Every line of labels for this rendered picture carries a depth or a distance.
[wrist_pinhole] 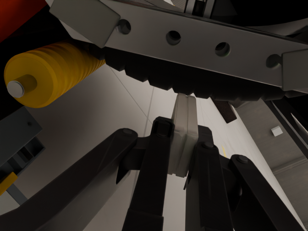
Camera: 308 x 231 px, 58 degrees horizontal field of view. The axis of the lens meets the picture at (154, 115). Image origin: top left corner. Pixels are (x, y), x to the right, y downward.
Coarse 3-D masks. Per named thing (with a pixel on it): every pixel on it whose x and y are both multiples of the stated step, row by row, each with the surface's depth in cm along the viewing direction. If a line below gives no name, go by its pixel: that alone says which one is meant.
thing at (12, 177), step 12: (36, 144) 75; (12, 156) 65; (24, 156) 67; (36, 156) 72; (0, 168) 63; (12, 168) 66; (24, 168) 66; (0, 180) 61; (12, 180) 61; (0, 192) 57
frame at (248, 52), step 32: (64, 0) 24; (96, 0) 23; (128, 0) 28; (96, 32) 24; (128, 32) 28; (160, 32) 24; (192, 32) 24; (224, 32) 23; (256, 32) 24; (192, 64) 25; (224, 64) 24; (256, 64) 24; (288, 64) 23
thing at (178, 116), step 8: (184, 96) 21; (176, 104) 20; (184, 104) 20; (176, 112) 18; (184, 112) 18; (176, 120) 17; (184, 120) 17; (176, 128) 16; (184, 128) 16; (176, 136) 16; (184, 136) 16; (176, 144) 16; (176, 152) 16; (176, 160) 16; (168, 168) 16
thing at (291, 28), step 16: (144, 0) 31; (160, 0) 46; (192, 0) 32; (208, 0) 32; (288, 0) 48; (304, 0) 41; (208, 16) 33; (224, 16) 49; (240, 16) 47; (256, 16) 42; (272, 16) 38; (288, 16) 34; (304, 16) 31; (272, 32) 31; (288, 32) 31
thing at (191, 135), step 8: (192, 96) 22; (192, 104) 20; (192, 112) 19; (192, 120) 17; (192, 128) 16; (192, 136) 16; (184, 144) 16; (192, 144) 16; (184, 152) 16; (192, 152) 16; (184, 160) 16; (176, 168) 17; (184, 168) 16; (184, 176) 17
